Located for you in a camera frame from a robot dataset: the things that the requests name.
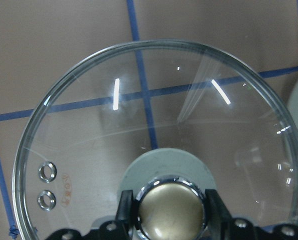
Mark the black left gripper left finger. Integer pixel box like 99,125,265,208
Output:
115,190,134,240

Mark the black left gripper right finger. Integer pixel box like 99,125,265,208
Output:
205,189,232,232

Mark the glass pot lid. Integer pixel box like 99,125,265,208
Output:
12,40,298,240

